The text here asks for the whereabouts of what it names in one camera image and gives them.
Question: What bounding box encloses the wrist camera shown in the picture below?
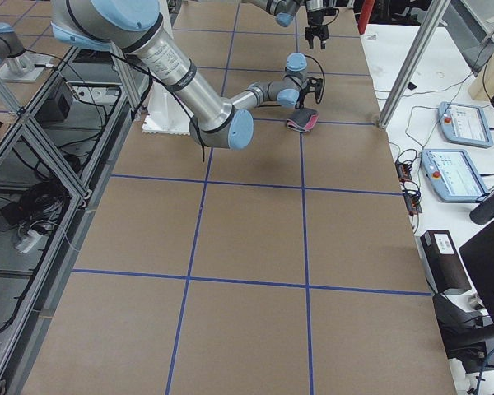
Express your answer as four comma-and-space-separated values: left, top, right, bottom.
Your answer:
324, 7, 339, 17
314, 77, 325, 105

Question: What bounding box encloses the pink towel with grey back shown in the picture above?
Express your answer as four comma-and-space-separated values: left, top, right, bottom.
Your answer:
286, 108, 319, 133

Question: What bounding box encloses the far blue teach pendant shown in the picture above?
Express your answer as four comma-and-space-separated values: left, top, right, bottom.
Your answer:
438, 102, 493, 148

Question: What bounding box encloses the aluminium frame rack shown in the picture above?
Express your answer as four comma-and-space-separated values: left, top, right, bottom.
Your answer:
0, 49, 133, 394

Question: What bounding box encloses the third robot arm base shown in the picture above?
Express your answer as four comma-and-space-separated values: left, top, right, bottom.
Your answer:
0, 22, 52, 82

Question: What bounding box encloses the black computer monitor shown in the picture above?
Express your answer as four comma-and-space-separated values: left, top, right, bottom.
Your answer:
459, 220, 494, 318

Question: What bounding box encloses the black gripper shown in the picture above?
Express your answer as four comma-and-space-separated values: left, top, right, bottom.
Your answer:
305, 9, 329, 50
298, 77, 318, 108

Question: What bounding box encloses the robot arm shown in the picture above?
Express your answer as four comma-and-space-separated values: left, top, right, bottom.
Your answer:
52, 1, 324, 150
247, 0, 339, 49

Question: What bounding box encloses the near blue teach pendant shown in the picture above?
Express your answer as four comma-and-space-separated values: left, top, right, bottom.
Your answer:
421, 149, 488, 203

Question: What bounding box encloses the blue teach pendant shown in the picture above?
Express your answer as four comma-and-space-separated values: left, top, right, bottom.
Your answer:
421, 149, 488, 203
438, 102, 493, 148

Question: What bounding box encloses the aluminium frame post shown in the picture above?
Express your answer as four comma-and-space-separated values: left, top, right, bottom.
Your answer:
377, 0, 450, 129

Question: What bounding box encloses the black box with white label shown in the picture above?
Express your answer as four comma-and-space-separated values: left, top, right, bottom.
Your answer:
419, 230, 472, 295

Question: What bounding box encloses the black water bottle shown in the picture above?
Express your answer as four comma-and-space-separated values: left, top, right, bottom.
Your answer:
469, 191, 494, 225

